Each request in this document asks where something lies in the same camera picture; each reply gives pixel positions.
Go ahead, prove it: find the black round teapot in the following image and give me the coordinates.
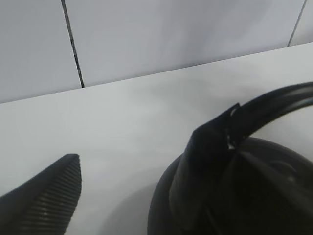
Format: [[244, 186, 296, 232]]
[[147, 82, 313, 235]]

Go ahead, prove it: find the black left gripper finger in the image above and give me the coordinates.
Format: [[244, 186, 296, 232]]
[[0, 154, 82, 235]]

